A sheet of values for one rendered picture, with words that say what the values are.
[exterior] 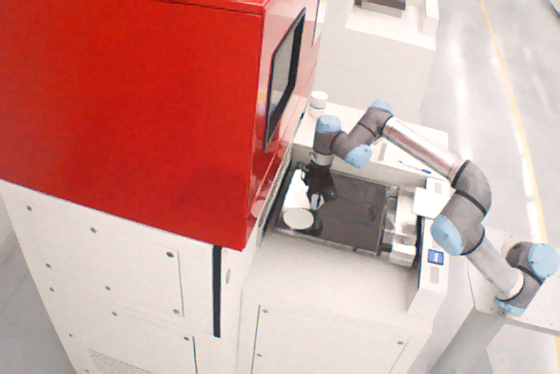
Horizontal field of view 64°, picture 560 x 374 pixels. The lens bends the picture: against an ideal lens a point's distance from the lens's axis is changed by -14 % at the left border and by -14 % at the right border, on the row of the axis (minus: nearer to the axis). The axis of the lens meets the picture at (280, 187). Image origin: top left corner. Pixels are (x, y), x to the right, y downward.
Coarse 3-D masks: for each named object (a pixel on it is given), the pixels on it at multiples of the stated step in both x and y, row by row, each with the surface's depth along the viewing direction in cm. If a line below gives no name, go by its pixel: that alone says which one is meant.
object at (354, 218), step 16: (336, 176) 192; (288, 192) 183; (352, 192) 187; (368, 192) 188; (384, 192) 188; (288, 208) 177; (304, 208) 178; (320, 208) 179; (336, 208) 179; (352, 208) 180; (368, 208) 181; (320, 224) 173; (336, 224) 173; (352, 224) 174; (368, 224) 175; (336, 240) 168; (352, 240) 169; (368, 240) 169
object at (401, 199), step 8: (400, 200) 189; (408, 200) 189; (400, 208) 186; (408, 208) 186; (400, 216) 182; (408, 216) 183; (416, 216) 183; (400, 224) 179; (408, 224) 180; (392, 240) 174; (400, 240) 173; (392, 256) 167; (400, 264) 168; (408, 264) 167
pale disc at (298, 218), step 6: (288, 210) 176; (294, 210) 177; (300, 210) 177; (306, 210) 177; (288, 216) 174; (294, 216) 174; (300, 216) 175; (306, 216) 175; (312, 216) 175; (288, 222) 172; (294, 222) 172; (300, 222) 172; (306, 222) 173; (312, 222) 173; (300, 228) 171
